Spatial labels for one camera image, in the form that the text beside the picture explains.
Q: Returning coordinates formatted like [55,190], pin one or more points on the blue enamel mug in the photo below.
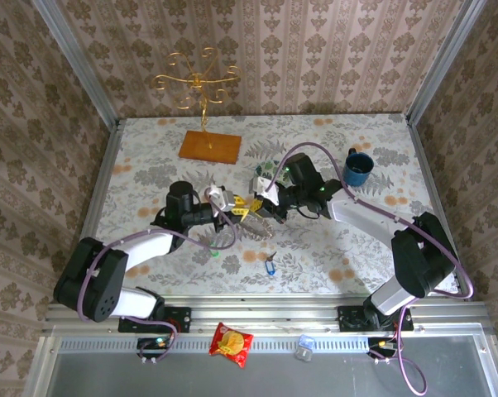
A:
[356,175]

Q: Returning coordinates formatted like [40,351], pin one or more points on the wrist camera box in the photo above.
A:
[263,188]
[224,198]

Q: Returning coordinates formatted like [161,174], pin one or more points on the floral tablecloth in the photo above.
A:
[149,140]

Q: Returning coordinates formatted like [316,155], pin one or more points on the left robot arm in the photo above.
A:
[92,281]

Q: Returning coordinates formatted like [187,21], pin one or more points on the aluminium frame rail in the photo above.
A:
[265,314]

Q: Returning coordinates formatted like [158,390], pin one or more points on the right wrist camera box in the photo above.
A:
[263,188]

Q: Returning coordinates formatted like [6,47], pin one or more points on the green leaf pattern bowl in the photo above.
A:
[269,167]

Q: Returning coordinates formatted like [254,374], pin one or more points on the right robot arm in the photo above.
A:
[422,260]

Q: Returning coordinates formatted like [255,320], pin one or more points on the aluminium frame post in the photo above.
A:
[75,54]
[447,54]

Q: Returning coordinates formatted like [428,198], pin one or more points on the small clear plastic cup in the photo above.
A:
[305,349]

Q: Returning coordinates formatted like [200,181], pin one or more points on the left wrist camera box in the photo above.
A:
[224,198]

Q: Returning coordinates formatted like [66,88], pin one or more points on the red snack packet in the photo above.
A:
[230,343]

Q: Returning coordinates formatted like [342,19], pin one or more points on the aluminium side rail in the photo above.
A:
[91,207]
[434,186]

